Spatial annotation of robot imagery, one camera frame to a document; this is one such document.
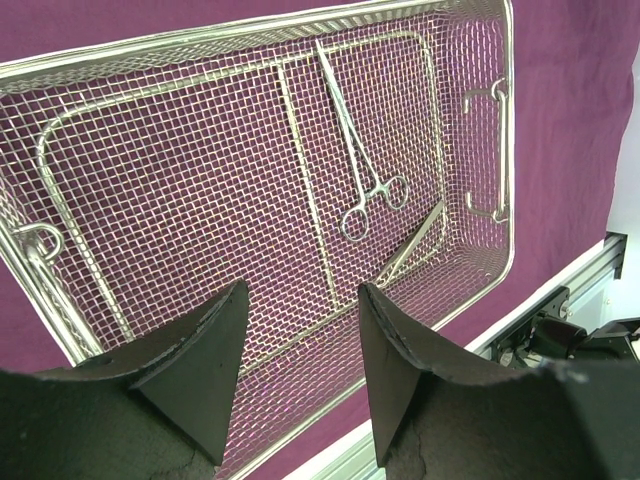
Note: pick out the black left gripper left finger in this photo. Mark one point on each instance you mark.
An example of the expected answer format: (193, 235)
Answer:
(158, 407)

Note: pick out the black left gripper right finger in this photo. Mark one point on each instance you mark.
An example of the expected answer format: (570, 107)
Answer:
(439, 411)

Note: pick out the wire mesh instrument tray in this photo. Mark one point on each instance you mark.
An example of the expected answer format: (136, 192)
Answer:
(141, 176)

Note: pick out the steel surgical scissors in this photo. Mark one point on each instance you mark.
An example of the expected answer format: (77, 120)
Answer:
(395, 190)

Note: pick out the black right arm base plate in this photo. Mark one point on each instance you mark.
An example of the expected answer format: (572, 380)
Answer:
(508, 348)

